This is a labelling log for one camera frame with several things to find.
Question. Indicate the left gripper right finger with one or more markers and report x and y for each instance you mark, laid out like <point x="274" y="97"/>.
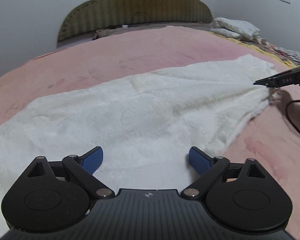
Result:
<point x="210" y="172"/>

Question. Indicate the white fleece pants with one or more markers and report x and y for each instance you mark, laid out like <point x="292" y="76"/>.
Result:
<point x="145" y="123"/>

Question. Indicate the pink bed blanket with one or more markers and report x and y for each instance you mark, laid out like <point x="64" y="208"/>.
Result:
<point x="269" y="137"/>

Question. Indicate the white crumpled quilt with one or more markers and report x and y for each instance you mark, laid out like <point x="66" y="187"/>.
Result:
<point x="237" y="29"/>

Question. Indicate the olive upholstered headboard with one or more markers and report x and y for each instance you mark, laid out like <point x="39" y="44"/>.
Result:
<point x="98" y="14"/>

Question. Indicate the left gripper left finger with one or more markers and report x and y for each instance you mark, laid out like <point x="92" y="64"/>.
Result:
<point x="80" y="170"/>

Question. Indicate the brown pillow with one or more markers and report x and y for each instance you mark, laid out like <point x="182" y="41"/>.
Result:
<point x="100" y="33"/>

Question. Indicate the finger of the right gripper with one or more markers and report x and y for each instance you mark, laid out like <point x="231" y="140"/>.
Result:
<point x="277" y="80"/>

